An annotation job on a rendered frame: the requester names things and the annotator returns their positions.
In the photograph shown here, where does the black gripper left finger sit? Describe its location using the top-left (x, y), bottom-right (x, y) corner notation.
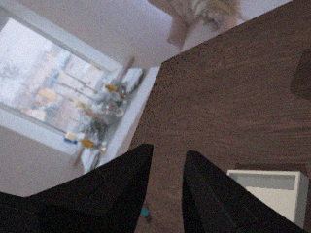
top-left (0, 144), bottom-right (153, 233)

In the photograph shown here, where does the white square tray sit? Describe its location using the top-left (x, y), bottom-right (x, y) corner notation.
top-left (226, 170), bottom-right (310, 229)

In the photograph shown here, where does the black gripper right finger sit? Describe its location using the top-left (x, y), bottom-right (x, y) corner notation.
top-left (182, 150), bottom-right (308, 233)

